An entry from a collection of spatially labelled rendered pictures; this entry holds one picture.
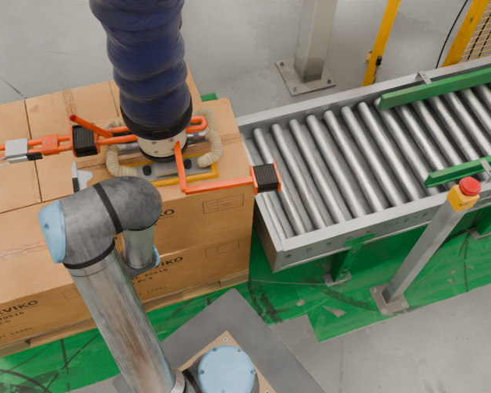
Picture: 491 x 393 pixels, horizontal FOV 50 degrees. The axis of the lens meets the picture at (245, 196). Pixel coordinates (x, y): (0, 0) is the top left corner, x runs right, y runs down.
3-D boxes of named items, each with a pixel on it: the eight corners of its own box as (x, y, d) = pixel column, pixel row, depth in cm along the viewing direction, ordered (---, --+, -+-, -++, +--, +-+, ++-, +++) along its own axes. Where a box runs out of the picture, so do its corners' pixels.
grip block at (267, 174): (273, 169, 174) (275, 161, 170) (280, 191, 170) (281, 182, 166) (249, 173, 173) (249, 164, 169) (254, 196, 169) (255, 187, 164)
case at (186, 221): (227, 157, 238) (228, 97, 204) (251, 235, 218) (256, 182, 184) (92, 184, 229) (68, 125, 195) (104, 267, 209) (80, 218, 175)
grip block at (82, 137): (98, 132, 181) (95, 121, 176) (100, 154, 176) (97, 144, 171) (73, 136, 180) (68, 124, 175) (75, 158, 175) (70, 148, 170)
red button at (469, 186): (470, 180, 181) (475, 173, 177) (481, 196, 177) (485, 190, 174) (452, 185, 179) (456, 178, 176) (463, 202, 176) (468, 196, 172)
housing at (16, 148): (31, 145, 177) (27, 136, 173) (31, 161, 174) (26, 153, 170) (9, 148, 176) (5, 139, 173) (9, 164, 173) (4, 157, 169)
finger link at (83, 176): (90, 158, 163) (96, 189, 163) (70, 161, 162) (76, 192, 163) (89, 158, 159) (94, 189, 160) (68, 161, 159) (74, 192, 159)
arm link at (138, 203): (147, 150, 112) (146, 238, 174) (92, 175, 108) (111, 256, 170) (174, 196, 109) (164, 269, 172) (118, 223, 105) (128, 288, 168)
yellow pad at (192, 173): (213, 154, 190) (213, 146, 185) (219, 177, 185) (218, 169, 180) (118, 169, 185) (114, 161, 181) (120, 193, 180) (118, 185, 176)
